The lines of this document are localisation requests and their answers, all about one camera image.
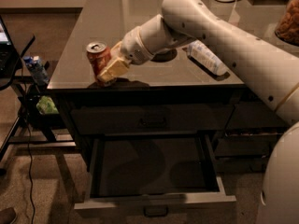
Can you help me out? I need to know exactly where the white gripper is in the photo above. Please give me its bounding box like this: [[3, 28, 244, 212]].
[[96, 26, 153, 83]]

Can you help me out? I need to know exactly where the orange soda can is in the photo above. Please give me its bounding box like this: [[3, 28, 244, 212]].
[[86, 41, 115, 87]]

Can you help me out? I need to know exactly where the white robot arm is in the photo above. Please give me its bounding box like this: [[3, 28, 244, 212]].
[[97, 0, 299, 224]]

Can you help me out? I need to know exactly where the dark top drawer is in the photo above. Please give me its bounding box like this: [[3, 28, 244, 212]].
[[70, 104, 233, 134]]

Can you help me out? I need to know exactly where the dark drawer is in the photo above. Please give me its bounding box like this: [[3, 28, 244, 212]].
[[70, 104, 233, 134], [216, 156, 268, 173], [227, 91, 288, 130]]

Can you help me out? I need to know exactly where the open grey middle drawer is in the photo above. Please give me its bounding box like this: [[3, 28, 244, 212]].
[[75, 133, 236, 218]]

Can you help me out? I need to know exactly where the right upper dark drawer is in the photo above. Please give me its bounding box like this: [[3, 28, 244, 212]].
[[227, 91, 288, 130]]

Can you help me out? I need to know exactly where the right side snack drawer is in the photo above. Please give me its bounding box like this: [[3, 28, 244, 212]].
[[212, 127, 286, 158]]

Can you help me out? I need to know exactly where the right lower dark drawer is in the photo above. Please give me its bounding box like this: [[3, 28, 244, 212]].
[[216, 156, 268, 173]]

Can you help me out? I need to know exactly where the white ceramic bowl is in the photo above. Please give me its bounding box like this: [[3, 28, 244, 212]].
[[157, 49, 175, 55]]

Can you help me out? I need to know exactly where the blue capped water bottle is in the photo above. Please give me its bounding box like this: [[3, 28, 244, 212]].
[[23, 56, 50, 86]]

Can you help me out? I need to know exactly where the clear plastic bottle white label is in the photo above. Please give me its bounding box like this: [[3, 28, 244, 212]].
[[187, 40, 228, 76]]

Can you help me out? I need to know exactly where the dark cabinet with grey top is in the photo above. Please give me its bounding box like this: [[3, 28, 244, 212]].
[[46, 0, 299, 175]]

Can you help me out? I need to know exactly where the green snack bag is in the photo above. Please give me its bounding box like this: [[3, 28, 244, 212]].
[[36, 96, 58, 115]]

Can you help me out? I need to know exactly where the black laptop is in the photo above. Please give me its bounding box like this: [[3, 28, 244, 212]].
[[0, 16, 19, 78]]

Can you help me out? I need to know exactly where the black side cart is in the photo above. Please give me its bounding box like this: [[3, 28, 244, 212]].
[[0, 35, 73, 160]]

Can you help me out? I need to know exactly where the glass jar of snacks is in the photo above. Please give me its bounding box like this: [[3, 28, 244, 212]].
[[275, 0, 299, 46]]

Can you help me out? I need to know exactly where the brown shoe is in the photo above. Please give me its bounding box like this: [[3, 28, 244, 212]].
[[0, 207, 17, 224]]

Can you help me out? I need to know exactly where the black power cable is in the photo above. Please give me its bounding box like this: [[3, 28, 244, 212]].
[[18, 56, 36, 224]]

